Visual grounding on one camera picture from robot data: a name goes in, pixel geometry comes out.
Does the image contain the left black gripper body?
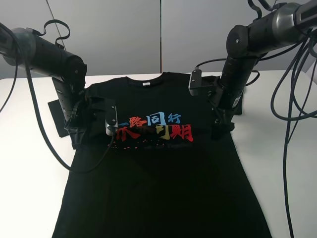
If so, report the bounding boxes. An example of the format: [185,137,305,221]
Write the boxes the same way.
[65,96,107,150]

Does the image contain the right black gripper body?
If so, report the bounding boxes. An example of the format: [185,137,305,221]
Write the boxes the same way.
[203,76,235,140]

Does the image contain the black printed t-shirt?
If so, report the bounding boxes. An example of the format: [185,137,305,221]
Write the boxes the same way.
[53,72,271,238]

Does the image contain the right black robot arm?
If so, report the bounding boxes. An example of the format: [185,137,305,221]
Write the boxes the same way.
[208,0,317,140]

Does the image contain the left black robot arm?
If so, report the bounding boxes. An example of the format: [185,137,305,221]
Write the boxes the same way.
[0,25,108,149]

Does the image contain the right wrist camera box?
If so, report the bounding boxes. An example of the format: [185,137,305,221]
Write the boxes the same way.
[188,69,202,96]

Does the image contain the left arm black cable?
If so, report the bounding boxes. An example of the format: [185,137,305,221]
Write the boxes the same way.
[0,23,115,174]

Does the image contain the right arm black cable bundle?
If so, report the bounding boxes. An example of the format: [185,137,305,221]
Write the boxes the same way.
[247,0,317,238]

